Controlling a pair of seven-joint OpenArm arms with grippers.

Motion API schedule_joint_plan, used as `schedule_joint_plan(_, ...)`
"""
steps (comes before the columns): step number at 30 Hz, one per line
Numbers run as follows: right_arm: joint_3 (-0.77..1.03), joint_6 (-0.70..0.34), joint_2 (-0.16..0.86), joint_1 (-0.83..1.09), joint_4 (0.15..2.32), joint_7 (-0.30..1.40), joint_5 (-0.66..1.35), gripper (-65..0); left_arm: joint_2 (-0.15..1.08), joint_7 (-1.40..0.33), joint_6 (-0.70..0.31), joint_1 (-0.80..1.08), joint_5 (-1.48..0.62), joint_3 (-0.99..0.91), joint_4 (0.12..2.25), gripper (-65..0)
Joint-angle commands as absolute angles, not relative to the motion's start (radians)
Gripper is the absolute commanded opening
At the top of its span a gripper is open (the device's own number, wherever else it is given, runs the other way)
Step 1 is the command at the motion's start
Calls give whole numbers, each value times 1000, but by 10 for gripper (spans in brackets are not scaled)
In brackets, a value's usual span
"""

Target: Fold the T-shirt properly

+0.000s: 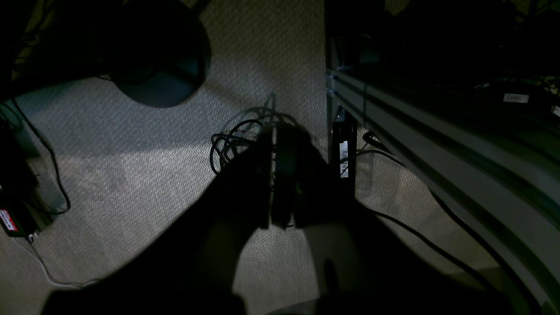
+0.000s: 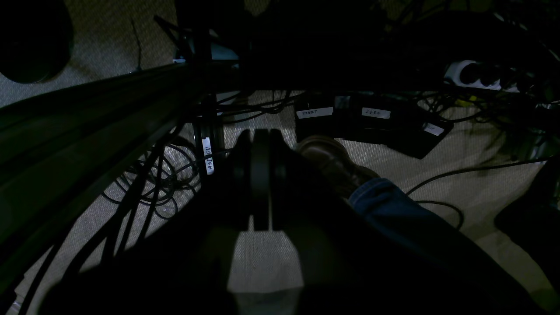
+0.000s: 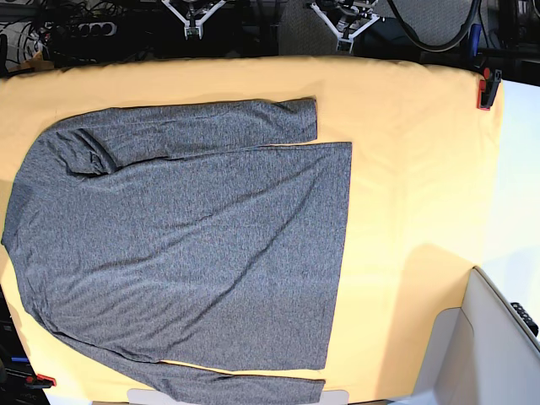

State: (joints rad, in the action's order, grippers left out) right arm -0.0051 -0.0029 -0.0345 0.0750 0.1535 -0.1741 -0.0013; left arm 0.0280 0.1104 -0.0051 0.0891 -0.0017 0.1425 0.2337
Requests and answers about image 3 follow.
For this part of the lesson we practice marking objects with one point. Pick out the yellow table cloth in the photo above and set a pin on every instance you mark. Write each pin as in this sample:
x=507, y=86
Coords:
x=424, y=163

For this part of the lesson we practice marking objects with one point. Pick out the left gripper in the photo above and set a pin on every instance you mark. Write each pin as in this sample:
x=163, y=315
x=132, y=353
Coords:
x=347, y=20

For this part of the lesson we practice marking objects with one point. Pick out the black remote on bin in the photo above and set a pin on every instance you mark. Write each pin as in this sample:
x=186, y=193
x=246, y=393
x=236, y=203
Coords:
x=523, y=314

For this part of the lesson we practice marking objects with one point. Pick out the red clamp left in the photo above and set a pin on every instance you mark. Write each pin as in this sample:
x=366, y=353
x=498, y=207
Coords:
x=39, y=382

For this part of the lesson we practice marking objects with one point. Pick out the red clamp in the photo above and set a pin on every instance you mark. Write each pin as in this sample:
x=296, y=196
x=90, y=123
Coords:
x=39, y=382
x=488, y=88

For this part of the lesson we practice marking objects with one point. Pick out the grey long-sleeve T-shirt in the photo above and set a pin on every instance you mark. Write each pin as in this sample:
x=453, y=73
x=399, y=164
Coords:
x=194, y=248

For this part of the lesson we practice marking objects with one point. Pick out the red clamp right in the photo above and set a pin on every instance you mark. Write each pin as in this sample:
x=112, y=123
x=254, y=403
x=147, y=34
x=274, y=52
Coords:
x=488, y=88

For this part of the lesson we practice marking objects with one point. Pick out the blue handled clamp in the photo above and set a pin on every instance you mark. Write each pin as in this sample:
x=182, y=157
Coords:
x=473, y=41

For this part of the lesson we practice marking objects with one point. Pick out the white storage bin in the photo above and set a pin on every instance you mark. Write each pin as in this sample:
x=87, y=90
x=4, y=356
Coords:
x=479, y=353

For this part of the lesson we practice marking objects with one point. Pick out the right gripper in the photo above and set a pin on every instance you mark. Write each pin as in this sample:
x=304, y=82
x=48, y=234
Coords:
x=193, y=14

